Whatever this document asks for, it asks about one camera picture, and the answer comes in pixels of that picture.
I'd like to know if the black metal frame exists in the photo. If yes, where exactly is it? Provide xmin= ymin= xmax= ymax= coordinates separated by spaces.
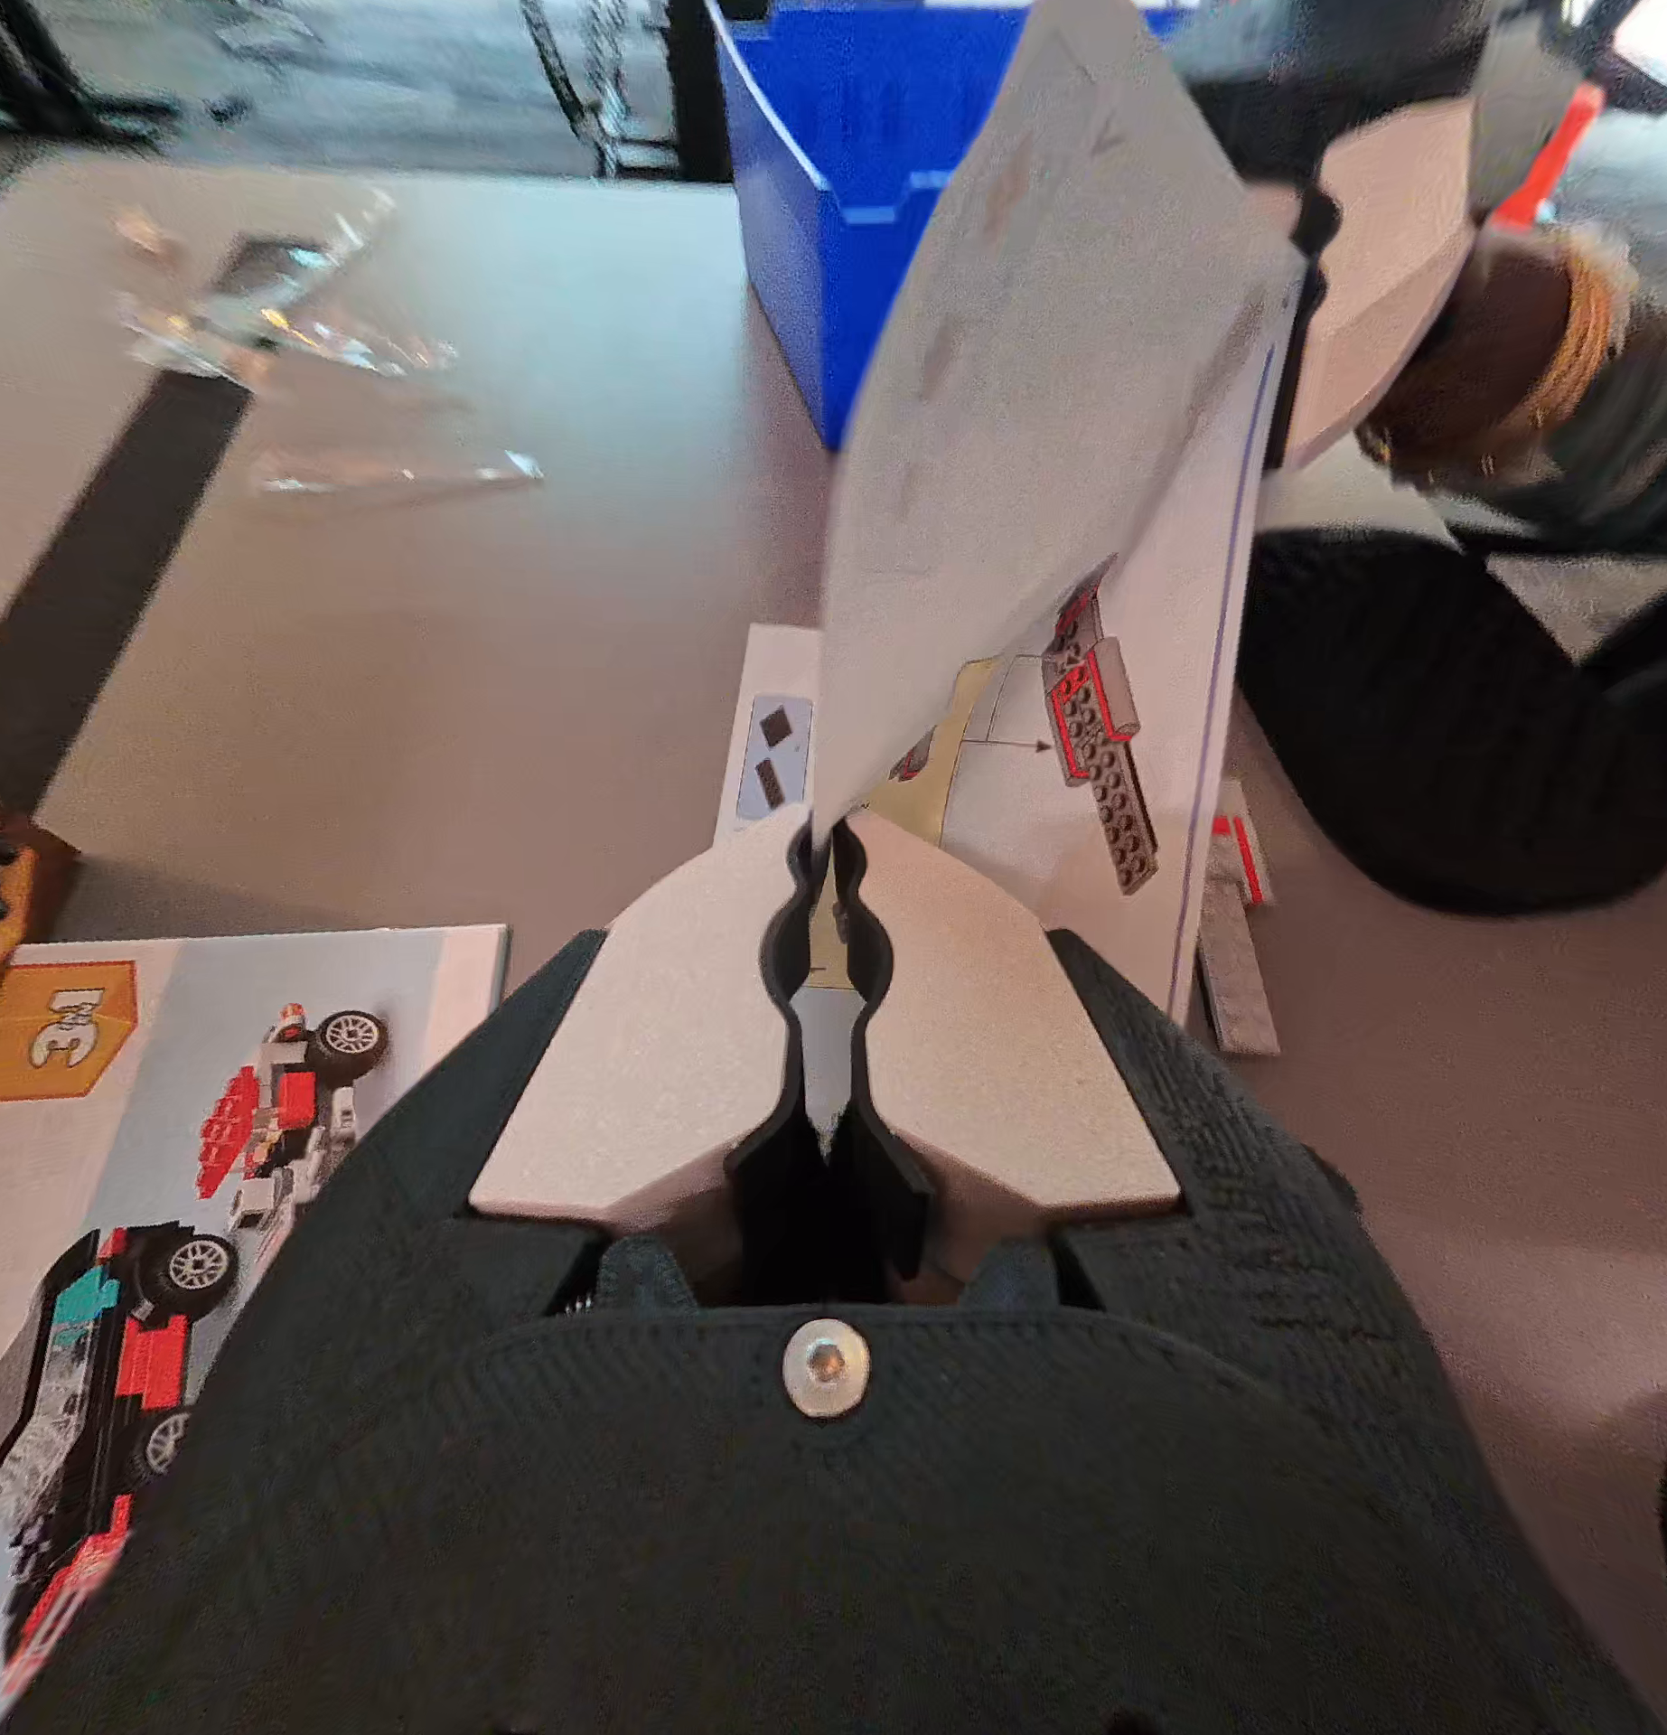
xmin=519 ymin=0 xmax=733 ymax=185

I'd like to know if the orange cardboard box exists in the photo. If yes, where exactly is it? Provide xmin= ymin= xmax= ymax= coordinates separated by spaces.
xmin=0 ymin=796 xmax=85 ymax=999

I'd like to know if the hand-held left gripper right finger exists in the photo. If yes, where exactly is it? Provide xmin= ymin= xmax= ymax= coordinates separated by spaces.
xmin=828 ymin=816 xmax=1183 ymax=1289

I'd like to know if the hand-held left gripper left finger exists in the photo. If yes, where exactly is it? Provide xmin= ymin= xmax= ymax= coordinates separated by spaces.
xmin=469 ymin=810 xmax=836 ymax=1289

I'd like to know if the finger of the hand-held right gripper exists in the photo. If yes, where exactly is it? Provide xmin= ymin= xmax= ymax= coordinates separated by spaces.
xmin=1263 ymin=106 xmax=1502 ymax=471

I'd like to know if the blue plastic bin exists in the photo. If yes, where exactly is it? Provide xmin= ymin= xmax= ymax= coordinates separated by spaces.
xmin=708 ymin=0 xmax=1194 ymax=455

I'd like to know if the white lego instruction booklet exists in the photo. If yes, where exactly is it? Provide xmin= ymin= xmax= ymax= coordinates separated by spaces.
xmin=716 ymin=0 xmax=1309 ymax=1035

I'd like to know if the clear empty plastic bag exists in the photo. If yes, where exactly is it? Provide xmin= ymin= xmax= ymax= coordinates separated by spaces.
xmin=109 ymin=187 xmax=457 ymax=384
xmin=249 ymin=431 xmax=550 ymax=500

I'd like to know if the person's right forearm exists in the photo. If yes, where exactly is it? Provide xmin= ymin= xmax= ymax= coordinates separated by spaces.
xmin=1512 ymin=291 xmax=1667 ymax=554

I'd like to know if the person's right hand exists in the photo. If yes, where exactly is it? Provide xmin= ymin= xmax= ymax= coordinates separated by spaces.
xmin=1354 ymin=226 xmax=1583 ymax=493

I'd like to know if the gold bracelet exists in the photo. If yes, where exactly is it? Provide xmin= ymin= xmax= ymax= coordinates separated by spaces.
xmin=1525 ymin=236 xmax=1638 ymax=455

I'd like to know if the grey and red lego assembly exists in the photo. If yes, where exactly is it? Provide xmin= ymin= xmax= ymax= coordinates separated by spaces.
xmin=1192 ymin=778 xmax=1285 ymax=1058

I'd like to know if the lego box with car picture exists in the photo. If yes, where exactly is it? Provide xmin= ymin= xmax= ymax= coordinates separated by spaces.
xmin=0 ymin=924 xmax=513 ymax=1713

